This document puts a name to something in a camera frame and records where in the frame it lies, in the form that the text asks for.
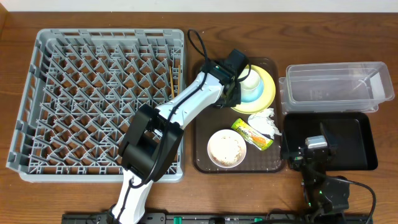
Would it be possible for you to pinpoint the white bowl with food residue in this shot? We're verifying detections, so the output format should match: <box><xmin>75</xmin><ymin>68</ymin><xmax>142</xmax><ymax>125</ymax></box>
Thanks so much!
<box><xmin>207</xmin><ymin>129</ymin><xmax>247</xmax><ymax>169</ymax></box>

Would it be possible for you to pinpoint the yellow plate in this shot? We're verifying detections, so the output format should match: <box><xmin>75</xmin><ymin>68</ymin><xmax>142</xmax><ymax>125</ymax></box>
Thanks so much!
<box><xmin>233</xmin><ymin>65</ymin><xmax>276</xmax><ymax>114</ymax></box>

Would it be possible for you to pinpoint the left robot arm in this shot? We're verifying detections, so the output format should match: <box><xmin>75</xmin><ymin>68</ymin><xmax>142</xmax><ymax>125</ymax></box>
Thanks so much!
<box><xmin>106</xmin><ymin>61</ymin><xmax>251</xmax><ymax>223</ymax></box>

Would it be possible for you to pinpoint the clear plastic bin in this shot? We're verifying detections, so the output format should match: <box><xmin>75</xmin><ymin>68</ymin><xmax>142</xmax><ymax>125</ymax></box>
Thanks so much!
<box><xmin>279</xmin><ymin>62</ymin><xmax>395</xmax><ymax>114</ymax></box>

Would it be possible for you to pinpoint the dark brown serving tray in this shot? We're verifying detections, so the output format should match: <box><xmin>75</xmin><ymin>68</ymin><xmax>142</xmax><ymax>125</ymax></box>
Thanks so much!
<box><xmin>192</xmin><ymin>57</ymin><xmax>285</xmax><ymax>174</ymax></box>

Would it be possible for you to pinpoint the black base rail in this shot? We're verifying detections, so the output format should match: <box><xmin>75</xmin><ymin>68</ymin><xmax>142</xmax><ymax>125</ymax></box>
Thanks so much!
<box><xmin>61</xmin><ymin>212</ymin><xmax>374</xmax><ymax>224</ymax></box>

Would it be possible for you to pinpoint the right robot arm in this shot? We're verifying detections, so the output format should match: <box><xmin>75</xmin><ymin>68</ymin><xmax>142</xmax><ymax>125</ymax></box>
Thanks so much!
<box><xmin>281</xmin><ymin>123</ymin><xmax>349</xmax><ymax>223</ymax></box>

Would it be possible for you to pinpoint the wooden chopstick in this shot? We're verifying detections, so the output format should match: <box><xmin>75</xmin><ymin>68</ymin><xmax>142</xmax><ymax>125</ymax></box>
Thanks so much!
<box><xmin>169</xmin><ymin>65</ymin><xmax>175</xmax><ymax>99</ymax></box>
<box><xmin>177</xmin><ymin>65</ymin><xmax>181</xmax><ymax>95</ymax></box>

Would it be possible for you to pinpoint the black plastic bin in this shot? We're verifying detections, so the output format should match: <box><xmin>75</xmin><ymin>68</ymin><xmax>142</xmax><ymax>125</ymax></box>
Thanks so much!
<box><xmin>283</xmin><ymin>112</ymin><xmax>378</xmax><ymax>171</ymax></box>

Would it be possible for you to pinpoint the grey plastic dishwasher rack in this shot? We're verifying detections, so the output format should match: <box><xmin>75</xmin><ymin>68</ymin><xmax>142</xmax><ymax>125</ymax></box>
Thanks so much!
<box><xmin>6</xmin><ymin>29</ymin><xmax>185</xmax><ymax>183</ymax></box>

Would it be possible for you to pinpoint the crumpled white tissue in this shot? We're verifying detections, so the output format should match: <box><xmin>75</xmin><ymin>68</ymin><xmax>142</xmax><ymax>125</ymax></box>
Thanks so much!
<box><xmin>248</xmin><ymin>108</ymin><xmax>282</xmax><ymax>139</ymax></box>

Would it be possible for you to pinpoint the light blue bowl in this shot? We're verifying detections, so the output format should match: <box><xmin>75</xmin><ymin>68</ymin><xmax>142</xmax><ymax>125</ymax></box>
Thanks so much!
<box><xmin>241</xmin><ymin>80</ymin><xmax>264</xmax><ymax>103</ymax></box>

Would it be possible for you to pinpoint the green yellow snack wrapper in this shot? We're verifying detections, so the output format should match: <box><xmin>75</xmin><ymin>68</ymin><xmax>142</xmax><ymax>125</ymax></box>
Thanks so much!
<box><xmin>231</xmin><ymin>118</ymin><xmax>274</xmax><ymax>151</ymax></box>

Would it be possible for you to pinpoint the white cup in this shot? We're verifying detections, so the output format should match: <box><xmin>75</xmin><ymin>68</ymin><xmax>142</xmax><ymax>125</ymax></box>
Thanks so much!
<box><xmin>239</xmin><ymin>68</ymin><xmax>261</xmax><ymax>92</ymax></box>

